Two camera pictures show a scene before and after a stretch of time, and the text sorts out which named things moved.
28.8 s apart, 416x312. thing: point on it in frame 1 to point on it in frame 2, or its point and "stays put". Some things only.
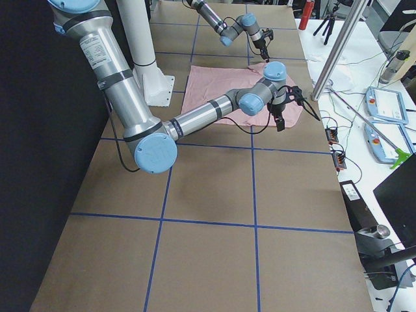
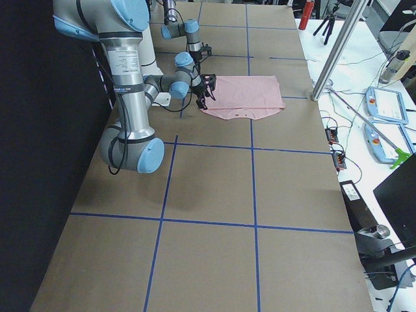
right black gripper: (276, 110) to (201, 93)
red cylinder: (307, 10) stays put
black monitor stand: (379, 255) stays put
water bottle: (393, 66) stays put
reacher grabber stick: (402, 155) stays put
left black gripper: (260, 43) to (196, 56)
